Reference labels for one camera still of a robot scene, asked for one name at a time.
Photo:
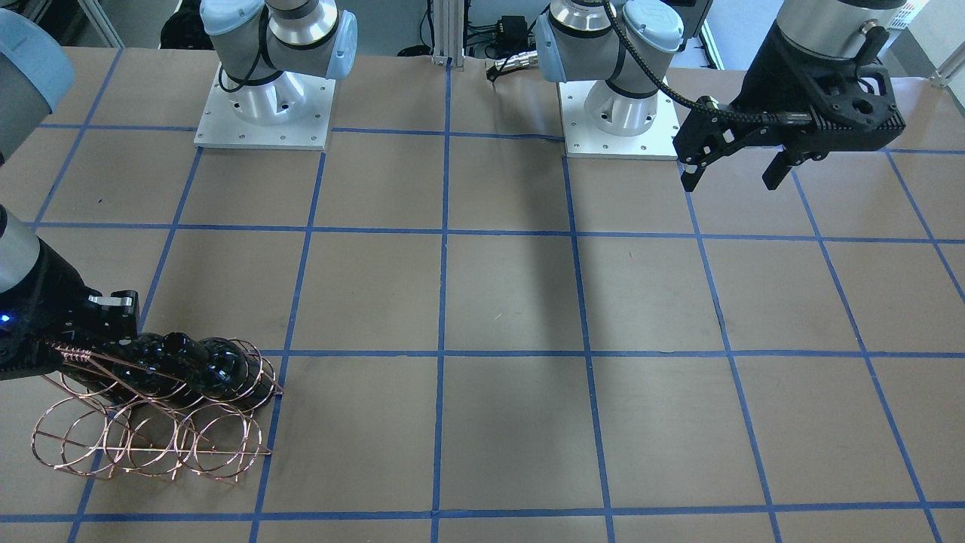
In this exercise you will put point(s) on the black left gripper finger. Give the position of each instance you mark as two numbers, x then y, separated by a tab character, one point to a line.
782	164
690	175

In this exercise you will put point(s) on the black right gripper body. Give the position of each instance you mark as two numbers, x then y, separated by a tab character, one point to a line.
47	296

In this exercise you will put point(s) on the dark glass wine bottle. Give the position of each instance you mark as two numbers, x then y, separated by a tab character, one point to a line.
166	367

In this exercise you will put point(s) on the aluminium frame post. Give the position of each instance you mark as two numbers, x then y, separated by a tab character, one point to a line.
448	29

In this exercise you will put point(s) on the copper wire wine basket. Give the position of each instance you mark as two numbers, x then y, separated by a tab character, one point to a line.
97	433

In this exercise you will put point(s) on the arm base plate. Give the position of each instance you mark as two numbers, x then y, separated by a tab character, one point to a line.
290	113
599	123

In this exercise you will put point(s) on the black electronics box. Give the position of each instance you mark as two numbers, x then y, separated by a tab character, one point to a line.
511	33

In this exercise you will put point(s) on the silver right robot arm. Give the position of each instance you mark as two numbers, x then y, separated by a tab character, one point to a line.
121	122

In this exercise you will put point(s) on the dark wine bottle in basket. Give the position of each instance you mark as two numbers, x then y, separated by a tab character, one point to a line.
235	376

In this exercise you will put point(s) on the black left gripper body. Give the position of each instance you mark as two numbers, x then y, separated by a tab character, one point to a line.
778	74

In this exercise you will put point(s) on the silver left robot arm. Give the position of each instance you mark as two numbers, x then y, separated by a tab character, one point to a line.
630	44

